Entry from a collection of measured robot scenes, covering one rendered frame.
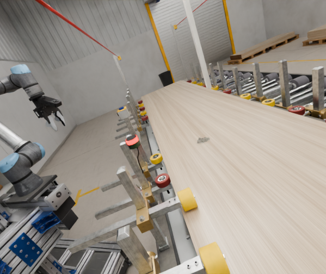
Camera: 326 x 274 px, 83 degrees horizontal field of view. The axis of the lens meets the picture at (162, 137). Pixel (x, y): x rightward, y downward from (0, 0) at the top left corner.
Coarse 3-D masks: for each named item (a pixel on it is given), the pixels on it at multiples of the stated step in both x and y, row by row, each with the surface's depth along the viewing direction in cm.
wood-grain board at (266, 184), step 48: (144, 96) 330; (192, 96) 215; (192, 144) 117; (240, 144) 99; (288, 144) 85; (192, 192) 80; (240, 192) 71; (288, 192) 64; (192, 240) 61; (240, 240) 56; (288, 240) 51
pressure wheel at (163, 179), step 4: (160, 176) 99; (164, 176) 98; (168, 176) 96; (156, 180) 96; (160, 180) 96; (164, 180) 94; (168, 180) 95; (160, 184) 94; (164, 184) 94; (168, 184) 95; (168, 192) 100
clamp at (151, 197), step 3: (150, 183) 105; (150, 186) 100; (144, 189) 100; (147, 189) 99; (150, 189) 98; (144, 192) 97; (147, 192) 96; (150, 192) 96; (144, 195) 95; (150, 195) 94; (147, 198) 94; (150, 198) 94; (153, 198) 95; (150, 201) 95; (153, 201) 95
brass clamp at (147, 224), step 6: (144, 198) 79; (138, 210) 73; (144, 210) 72; (138, 216) 70; (144, 216) 69; (138, 222) 67; (144, 222) 67; (150, 222) 68; (144, 228) 68; (150, 228) 68
